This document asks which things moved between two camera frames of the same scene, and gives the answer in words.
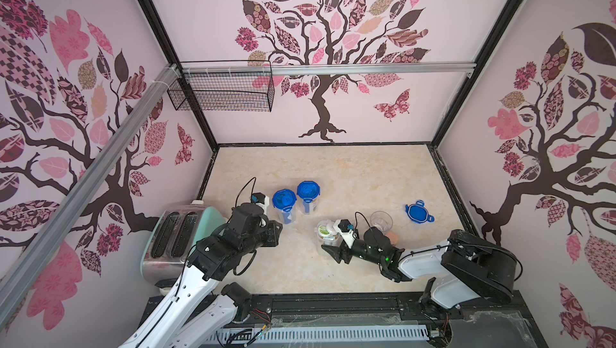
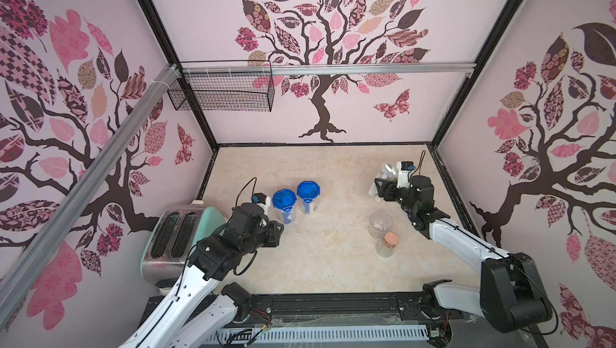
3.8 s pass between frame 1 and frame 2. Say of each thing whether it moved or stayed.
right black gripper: moved
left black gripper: stayed
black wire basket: stayed
